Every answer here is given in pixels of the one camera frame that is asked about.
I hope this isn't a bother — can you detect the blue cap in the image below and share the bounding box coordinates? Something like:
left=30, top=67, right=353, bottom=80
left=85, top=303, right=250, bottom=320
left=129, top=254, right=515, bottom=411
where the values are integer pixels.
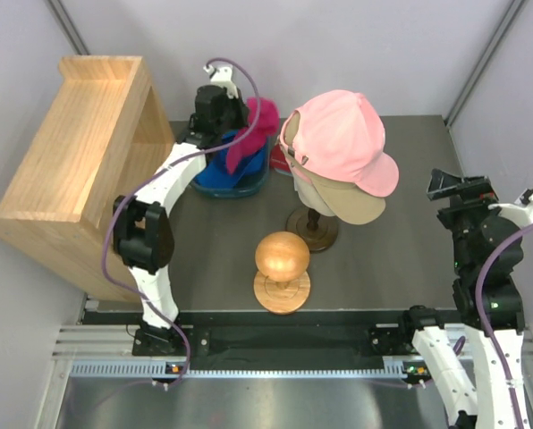
left=194, top=130, right=269, bottom=192

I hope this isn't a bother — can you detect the pink cap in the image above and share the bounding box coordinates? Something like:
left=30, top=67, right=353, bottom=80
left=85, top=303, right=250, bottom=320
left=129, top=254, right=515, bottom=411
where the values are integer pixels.
left=279, top=143, right=322, bottom=183
left=279, top=89, right=400, bottom=198

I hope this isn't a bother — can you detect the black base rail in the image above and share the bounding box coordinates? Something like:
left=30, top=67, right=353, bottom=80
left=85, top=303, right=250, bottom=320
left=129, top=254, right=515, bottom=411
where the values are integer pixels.
left=133, top=324, right=415, bottom=366

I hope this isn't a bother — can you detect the left aluminium corner post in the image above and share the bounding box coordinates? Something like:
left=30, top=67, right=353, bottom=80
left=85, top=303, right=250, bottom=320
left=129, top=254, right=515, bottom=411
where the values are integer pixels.
left=44, top=0, right=90, bottom=55

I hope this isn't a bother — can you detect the grey cable duct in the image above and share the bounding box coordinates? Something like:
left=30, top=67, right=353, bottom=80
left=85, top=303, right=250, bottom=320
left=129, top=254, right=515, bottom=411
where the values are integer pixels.
left=70, top=360, right=429, bottom=380

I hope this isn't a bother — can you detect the khaki cap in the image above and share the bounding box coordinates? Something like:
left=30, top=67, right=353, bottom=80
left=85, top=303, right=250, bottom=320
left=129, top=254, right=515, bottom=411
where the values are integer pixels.
left=278, top=111, right=386, bottom=226

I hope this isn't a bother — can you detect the purple cable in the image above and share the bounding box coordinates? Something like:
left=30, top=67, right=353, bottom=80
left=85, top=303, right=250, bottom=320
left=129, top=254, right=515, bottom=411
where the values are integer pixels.
left=101, top=57, right=262, bottom=386
left=427, top=218, right=533, bottom=429

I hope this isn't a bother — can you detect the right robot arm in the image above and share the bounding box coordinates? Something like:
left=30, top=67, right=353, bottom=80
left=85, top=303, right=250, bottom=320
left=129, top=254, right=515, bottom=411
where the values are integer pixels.
left=397, top=169, right=529, bottom=428

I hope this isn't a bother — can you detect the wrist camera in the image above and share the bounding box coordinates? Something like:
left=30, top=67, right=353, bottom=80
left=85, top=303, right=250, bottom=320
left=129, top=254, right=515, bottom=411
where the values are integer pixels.
left=203, top=64, right=240, bottom=99
left=488, top=189, right=533, bottom=228

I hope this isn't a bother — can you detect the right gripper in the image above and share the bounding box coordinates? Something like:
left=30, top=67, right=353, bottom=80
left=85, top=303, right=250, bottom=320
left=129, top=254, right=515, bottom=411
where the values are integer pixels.
left=426, top=167, right=501, bottom=273

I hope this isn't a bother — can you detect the teal plastic bin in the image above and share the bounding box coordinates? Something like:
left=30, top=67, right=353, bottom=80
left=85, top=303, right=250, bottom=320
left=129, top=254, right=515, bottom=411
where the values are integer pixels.
left=191, top=134, right=271, bottom=198

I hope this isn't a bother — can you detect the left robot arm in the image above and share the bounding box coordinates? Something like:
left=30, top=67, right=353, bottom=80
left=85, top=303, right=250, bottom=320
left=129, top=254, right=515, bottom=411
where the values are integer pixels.
left=113, top=83, right=248, bottom=356

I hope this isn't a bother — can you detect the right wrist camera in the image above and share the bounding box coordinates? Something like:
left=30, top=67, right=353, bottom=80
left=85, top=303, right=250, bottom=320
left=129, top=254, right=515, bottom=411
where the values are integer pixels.
left=488, top=189, right=533, bottom=228

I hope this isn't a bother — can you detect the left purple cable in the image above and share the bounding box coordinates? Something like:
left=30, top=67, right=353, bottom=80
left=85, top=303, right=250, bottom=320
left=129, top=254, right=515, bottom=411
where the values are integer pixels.
left=101, top=57, right=262, bottom=386

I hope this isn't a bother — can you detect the round wooden hat stand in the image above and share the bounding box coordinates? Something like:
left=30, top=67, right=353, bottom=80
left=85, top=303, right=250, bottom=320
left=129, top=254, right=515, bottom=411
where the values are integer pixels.
left=253, top=231, right=311, bottom=315

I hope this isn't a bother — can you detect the magenta cap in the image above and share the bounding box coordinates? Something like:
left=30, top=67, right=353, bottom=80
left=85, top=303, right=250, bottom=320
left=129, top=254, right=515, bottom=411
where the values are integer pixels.
left=225, top=97, right=279, bottom=174

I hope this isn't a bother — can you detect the cream mannequin head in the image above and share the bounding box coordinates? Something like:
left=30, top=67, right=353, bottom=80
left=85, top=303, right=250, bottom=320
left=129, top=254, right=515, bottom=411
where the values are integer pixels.
left=294, top=178, right=335, bottom=217

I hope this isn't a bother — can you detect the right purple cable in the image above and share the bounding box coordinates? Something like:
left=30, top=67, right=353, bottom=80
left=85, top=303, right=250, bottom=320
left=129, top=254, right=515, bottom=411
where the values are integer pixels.
left=427, top=218, right=533, bottom=429

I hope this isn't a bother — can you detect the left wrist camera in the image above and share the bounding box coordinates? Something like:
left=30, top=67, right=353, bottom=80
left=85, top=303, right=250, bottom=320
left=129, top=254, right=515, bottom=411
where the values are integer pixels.
left=203, top=64, right=240, bottom=99

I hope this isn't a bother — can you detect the dark wooden stand base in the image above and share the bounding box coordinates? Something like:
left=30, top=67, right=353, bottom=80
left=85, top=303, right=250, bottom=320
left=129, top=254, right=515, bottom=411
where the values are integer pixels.
left=285, top=206, right=339, bottom=253

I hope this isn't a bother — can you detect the aluminium corner post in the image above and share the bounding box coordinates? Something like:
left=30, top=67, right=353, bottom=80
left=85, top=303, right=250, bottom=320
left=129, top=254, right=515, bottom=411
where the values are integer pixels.
left=44, top=0, right=90, bottom=55
left=444, top=0, right=529, bottom=129

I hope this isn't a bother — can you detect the wooden shelf box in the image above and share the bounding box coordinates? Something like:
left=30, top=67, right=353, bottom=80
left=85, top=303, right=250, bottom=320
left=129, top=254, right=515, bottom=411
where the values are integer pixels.
left=0, top=55, right=174, bottom=302

